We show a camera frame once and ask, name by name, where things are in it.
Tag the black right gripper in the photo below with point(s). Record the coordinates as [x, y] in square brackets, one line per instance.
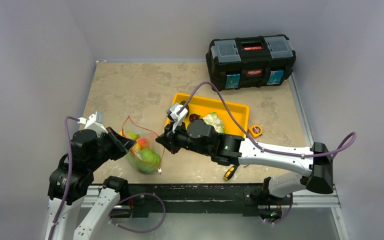
[171, 138]

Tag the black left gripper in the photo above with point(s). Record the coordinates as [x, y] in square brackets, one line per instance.
[122, 144]

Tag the small green ball vegetable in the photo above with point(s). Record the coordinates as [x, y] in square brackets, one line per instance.
[134, 136]

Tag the red peach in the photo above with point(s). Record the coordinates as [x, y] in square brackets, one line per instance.
[143, 142]

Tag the clear orange zip bag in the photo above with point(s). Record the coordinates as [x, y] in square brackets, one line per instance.
[129, 126]

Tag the green cabbage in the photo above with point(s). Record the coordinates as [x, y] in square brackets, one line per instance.
[148, 161]

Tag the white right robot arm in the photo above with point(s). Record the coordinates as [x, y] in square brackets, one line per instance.
[309, 168]

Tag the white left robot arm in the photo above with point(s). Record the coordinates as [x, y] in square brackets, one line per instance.
[69, 184]

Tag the dark red plum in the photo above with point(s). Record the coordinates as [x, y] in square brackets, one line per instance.
[193, 117]

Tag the yellow plastic tray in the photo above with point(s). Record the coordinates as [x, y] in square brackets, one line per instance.
[203, 105]

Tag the white cauliflower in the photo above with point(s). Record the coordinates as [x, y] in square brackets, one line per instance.
[214, 120]

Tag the yellow black screwdriver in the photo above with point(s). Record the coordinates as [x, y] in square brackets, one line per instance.
[230, 172]

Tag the black plastic toolbox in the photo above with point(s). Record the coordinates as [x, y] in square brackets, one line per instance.
[247, 62]

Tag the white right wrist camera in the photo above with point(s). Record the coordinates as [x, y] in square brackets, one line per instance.
[177, 114]

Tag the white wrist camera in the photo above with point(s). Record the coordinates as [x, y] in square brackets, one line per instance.
[94, 122]
[177, 114]

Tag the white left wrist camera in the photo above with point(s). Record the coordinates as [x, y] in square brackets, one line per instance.
[94, 122]

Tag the black metal base frame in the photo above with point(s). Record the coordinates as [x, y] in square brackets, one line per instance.
[246, 199]

